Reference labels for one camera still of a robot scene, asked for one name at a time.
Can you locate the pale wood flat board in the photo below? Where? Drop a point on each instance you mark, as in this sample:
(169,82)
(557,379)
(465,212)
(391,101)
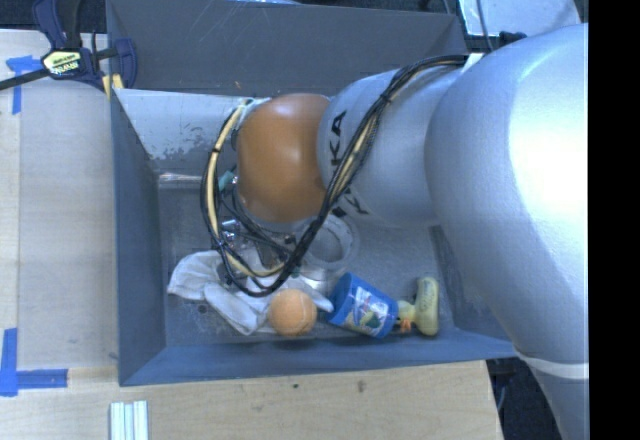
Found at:
(65,228)

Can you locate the white cloth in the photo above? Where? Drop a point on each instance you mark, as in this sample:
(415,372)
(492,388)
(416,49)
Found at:
(220,300)

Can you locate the yellow toy duck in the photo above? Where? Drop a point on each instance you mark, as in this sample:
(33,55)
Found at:
(426,303)

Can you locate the grey metal bin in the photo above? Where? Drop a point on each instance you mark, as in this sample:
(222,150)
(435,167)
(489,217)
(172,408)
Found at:
(140,228)

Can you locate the blue printed cup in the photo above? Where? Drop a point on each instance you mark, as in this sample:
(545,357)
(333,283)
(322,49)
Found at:
(362,308)

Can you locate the clear glass jar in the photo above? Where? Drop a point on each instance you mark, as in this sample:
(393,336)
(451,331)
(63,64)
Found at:
(332,248)

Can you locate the orange ball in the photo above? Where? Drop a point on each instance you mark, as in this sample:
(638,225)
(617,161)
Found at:
(293,312)

